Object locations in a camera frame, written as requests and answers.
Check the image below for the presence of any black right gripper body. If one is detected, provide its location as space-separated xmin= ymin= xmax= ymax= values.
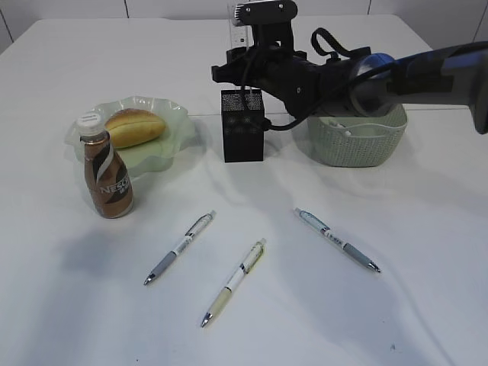
xmin=211 ymin=41 xmax=307 ymax=87

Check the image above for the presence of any clear plastic ruler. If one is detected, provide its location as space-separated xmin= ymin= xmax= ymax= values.
xmin=226 ymin=2 xmax=250 ymax=50

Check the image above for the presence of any large white paper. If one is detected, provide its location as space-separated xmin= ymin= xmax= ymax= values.
xmin=329 ymin=120 xmax=352 ymax=136

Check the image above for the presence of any sugared bread roll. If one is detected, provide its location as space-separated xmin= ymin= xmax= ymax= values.
xmin=105 ymin=108 xmax=167 ymax=149

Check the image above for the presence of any brown coffee drink bottle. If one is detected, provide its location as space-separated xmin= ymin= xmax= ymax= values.
xmin=75 ymin=113 xmax=133 ymax=219

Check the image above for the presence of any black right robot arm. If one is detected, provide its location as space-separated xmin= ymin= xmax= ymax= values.
xmin=211 ymin=42 xmax=487 ymax=134

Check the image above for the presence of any black mesh pen holder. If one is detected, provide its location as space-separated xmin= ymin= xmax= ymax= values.
xmin=220 ymin=89 xmax=265 ymax=163

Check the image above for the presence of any green wavy glass plate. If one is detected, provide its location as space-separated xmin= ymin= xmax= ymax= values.
xmin=67 ymin=96 xmax=194 ymax=176

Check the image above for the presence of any green plastic woven basket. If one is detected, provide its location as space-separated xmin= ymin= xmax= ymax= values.
xmin=307 ymin=105 xmax=408 ymax=168

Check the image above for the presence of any grey grip pen left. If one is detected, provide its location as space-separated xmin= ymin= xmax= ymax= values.
xmin=143 ymin=210 xmax=217 ymax=286

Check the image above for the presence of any blue grey pen right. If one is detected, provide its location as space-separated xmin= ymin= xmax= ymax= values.
xmin=294 ymin=207 xmax=382 ymax=273

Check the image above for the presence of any cream grip pen middle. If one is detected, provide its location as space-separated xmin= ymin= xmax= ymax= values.
xmin=201 ymin=238 xmax=267 ymax=328

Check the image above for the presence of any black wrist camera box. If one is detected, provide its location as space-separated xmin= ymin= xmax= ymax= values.
xmin=231 ymin=0 xmax=298 ymax=50

